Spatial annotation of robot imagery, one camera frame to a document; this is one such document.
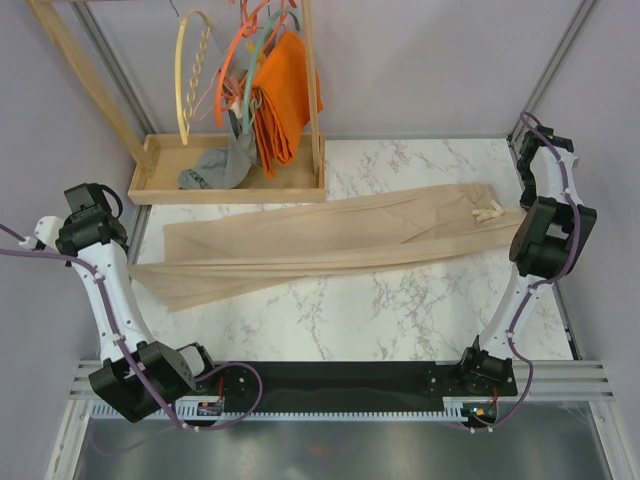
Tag aluminium frame rail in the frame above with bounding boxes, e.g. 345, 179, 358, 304
69, 360, 614, 402

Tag wooden clothes rack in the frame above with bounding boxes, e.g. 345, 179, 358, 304
30, 1, 325, 205

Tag orange cloth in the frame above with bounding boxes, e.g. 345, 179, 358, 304
252, 31, 310, 180

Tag grey slotted cable duct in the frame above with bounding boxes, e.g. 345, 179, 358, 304
92, 397, 464, 422

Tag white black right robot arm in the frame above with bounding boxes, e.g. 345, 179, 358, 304
456, 126, 597, 395

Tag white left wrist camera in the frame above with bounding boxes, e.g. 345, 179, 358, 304
19, 216, 64, 251

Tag beige trousers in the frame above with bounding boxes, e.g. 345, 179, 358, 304
130, 183, 525, 311

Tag teal plastic hanger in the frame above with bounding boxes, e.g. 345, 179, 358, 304
242, 8, 301, 133

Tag pink thin hanger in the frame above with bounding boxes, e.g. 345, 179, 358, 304
192, 68, 221, 123

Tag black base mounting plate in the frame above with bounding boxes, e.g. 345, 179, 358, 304
196, 361, 517, 416

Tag grey garment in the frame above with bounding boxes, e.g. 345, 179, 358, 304
178, 110, 260, 190

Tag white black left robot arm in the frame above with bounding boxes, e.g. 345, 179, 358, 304
55, 183, 219, 423

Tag orange plastic hanger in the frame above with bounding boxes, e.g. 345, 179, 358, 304
212, 1, 272, 128

